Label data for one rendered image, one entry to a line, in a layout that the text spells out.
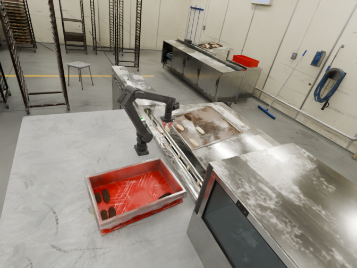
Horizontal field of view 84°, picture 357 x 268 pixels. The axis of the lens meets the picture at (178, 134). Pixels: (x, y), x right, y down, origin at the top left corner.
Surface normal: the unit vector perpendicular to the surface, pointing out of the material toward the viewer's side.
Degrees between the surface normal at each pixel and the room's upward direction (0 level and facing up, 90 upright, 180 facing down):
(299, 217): 0
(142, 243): 0
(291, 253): 0
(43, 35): 90
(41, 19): 90
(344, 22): 90
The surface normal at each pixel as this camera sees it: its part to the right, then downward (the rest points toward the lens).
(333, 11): -0.88, 0.13
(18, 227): 0.15, -0.83
